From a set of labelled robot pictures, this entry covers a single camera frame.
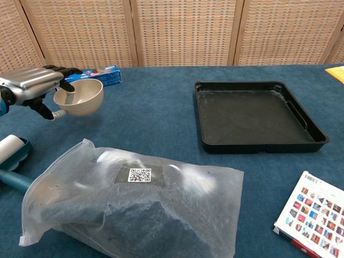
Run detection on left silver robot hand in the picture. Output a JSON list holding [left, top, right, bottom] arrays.
[[0, 64, 82, 121]]

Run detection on blue cookie box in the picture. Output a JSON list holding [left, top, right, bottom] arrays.
[[63, 66, 123, 88]]

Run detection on black plastic tray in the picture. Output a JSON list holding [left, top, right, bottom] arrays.
[[194, 80, 330, 155]]

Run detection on beige bowl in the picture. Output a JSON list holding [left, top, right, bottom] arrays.
[[53, 78, 105, 117]]

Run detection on white box with picture grid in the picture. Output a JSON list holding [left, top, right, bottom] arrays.
[[273, 170, 344, 258]]

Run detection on yellow and white booklet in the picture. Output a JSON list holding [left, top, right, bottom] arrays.
[[324, 65, 344, 82]]

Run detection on woven bamboo folding screen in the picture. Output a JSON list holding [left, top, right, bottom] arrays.
[[0, 0, 344, 75]]

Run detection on teal lint roller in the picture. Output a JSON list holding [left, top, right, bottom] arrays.
[[0, 134, 34, 193]]

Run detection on frosted bag with dark cloth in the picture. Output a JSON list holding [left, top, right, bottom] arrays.
[[18, 138, 245, 258]]

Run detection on blue carpet table mat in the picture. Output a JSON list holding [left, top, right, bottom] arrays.
[[0, 63, 344, 258]]

